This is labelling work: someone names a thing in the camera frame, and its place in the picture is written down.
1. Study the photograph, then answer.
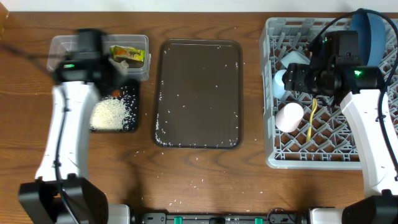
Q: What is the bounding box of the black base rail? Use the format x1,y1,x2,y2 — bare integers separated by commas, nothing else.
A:
107,208,312,224

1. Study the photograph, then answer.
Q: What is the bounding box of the clear plastic bin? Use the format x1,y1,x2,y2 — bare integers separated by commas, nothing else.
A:
47,34,151,82

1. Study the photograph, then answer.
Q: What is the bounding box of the white rice pile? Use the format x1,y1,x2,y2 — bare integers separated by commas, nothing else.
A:
90,86,138,131

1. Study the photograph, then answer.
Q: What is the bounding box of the light blue cup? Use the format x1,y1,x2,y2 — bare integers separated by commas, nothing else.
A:
272,70,286,99

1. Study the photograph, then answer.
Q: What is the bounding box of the dark brown serving tray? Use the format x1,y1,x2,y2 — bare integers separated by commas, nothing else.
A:
152,39,243,150

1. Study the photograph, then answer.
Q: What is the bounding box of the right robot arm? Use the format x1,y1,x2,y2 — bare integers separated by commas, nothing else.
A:
282,63,397,223

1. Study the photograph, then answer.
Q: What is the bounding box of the pink cup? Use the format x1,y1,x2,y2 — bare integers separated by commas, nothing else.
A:
275,103,304,133

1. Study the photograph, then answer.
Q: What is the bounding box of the white tissue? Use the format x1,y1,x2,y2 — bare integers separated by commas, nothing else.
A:
117,60,129,70

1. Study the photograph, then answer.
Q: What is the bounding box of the black rectangular tray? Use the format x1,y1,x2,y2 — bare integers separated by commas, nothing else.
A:
90,78,141,133

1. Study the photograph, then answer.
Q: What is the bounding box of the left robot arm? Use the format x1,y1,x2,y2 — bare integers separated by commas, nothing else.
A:
18,58,131,223

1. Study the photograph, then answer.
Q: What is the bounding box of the dark blue plate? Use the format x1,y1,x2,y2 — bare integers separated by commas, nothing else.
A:
349,13,386,66

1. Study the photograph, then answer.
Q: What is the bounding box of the orange carrot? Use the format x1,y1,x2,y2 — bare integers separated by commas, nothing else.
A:
111,90,121,98

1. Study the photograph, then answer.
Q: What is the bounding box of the light blue bowl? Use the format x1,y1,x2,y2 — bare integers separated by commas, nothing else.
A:
280,51,310,68

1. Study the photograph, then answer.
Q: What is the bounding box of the grey dishwasher rack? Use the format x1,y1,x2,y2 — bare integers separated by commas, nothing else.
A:
259,17,397,170

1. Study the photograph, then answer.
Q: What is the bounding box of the yellow plastic spoon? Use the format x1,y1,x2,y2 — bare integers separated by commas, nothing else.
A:
306,98,318,142

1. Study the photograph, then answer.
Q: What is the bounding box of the yellow snack wrapper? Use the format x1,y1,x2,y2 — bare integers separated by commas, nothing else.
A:
109,45,145,62

